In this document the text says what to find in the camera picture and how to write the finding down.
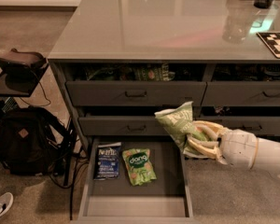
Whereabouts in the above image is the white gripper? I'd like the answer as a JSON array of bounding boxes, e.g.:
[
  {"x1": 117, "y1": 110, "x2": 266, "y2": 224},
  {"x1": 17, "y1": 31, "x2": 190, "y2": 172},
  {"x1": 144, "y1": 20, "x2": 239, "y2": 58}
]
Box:
[{"x1": 187, "y1": 120, "x2": 258, "y2": 169}]

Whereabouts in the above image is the green Kettle jalapeno chip bag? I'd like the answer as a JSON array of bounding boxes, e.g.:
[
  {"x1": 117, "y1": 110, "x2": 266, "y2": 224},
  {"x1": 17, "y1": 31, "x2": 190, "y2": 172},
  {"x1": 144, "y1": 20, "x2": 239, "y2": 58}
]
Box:
[{"x1": 155, "y1": 102, "x2": 210, "y2": 159}]

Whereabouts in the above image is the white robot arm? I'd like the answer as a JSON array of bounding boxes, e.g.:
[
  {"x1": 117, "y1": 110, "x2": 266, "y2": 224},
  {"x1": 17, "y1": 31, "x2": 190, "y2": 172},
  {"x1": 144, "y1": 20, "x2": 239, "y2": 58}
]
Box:
[{"x1": 187, "y1": 120, "x2": 280, "y2": 180}]

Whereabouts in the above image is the top right drawer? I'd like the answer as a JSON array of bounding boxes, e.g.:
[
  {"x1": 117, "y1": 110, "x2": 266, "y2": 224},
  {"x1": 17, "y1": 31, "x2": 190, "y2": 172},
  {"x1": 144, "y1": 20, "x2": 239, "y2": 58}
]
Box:
[{"x1": 202, "y1": 81, "x2": 280, "y2": 106}]

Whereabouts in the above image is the middle right drawer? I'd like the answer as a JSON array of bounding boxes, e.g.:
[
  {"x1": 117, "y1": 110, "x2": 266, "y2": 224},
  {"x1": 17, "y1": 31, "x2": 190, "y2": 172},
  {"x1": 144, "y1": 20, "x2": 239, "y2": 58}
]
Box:
[{"x1": 198, "y1": 116, "x2": 280, "y2": 136}]

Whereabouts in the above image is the open bottom left drawer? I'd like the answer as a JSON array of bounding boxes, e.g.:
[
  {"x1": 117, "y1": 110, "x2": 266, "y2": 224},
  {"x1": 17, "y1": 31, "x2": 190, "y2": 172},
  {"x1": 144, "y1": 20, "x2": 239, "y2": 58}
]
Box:
[{"x1": 70, "y1": 139, "x2": 199, "y2": 224}]

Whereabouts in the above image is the green Dang chip bag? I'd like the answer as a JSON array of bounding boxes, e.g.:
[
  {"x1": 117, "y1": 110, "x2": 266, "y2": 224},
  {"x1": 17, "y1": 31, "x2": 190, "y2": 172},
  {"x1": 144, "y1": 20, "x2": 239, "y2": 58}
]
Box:
[{"x1": 122, "y1": 148, "x2": 157, "y2": 186}]

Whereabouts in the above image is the green chip bag in top drawer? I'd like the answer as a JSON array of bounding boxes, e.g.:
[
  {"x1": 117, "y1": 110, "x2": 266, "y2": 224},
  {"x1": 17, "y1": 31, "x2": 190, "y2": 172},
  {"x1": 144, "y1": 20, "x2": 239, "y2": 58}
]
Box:
[{"x1": 133, "y1": 63, "x2": 175, "y2": 81}]

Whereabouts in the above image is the blue Kettle chip bag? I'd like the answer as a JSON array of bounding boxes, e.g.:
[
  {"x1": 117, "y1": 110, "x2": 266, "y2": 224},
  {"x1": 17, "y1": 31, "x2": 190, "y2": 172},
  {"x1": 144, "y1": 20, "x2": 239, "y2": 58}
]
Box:
[{"x1": 94, "y1": 142, "x2": 121, "y2": 180}]

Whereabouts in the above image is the grey drawer cabinet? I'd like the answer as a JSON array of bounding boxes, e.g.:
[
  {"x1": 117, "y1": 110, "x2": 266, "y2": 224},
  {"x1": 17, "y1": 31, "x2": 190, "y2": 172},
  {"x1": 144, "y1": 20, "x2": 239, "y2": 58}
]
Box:
[{"x1": 49, "y1": 0, "x2": 280, "y2": 224}]

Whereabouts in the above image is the middle left drawer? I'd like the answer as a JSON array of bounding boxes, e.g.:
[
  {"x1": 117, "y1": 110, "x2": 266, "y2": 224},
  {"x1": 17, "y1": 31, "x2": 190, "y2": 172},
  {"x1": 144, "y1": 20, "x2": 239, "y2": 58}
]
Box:
[{"x1": 78, "y1": 116, "x2": 168, "y2": 136}]

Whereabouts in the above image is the top left drawer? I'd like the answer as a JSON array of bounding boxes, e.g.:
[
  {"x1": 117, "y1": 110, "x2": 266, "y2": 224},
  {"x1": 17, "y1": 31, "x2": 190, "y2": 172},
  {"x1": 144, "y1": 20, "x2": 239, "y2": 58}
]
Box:
[{"x1": 65, "y1": 80, "x2": 206, "y2": 106}]

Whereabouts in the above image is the checkered marker board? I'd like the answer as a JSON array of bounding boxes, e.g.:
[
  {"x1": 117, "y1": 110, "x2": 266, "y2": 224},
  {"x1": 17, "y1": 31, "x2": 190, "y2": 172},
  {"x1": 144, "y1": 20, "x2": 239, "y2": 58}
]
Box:
[{"x1": 257, "y1": 32, "x2": 280, "y2": 59}]

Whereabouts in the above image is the black backpack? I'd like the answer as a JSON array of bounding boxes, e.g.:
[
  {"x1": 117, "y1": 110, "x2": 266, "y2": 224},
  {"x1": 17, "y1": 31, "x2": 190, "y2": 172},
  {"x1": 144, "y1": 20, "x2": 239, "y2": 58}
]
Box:
[{"x1": 0, "y1": 106, "x2": 69, "y2": 175}]

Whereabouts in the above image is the black device on side table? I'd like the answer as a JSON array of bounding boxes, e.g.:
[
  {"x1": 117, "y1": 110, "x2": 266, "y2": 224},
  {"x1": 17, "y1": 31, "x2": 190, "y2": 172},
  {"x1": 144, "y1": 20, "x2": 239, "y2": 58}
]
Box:
[{"x1": 0, "y1": 49, "x2": 47, "y2": 77}]

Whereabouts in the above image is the white sneaker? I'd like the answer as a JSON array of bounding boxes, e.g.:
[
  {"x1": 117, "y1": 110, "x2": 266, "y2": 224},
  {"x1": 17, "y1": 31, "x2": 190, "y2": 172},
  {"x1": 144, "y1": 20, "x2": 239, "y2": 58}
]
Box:
[{"x1": 0, "y1": 192, "x2": 14, "y2": 217}]

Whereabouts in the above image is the black cable on floor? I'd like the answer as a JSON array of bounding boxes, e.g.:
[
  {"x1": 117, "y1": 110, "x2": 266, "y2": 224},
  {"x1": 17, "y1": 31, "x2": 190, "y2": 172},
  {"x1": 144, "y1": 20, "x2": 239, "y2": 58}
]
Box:
[{"x1": 46, "y1": 147, "x2": 90, "y2": 221}]

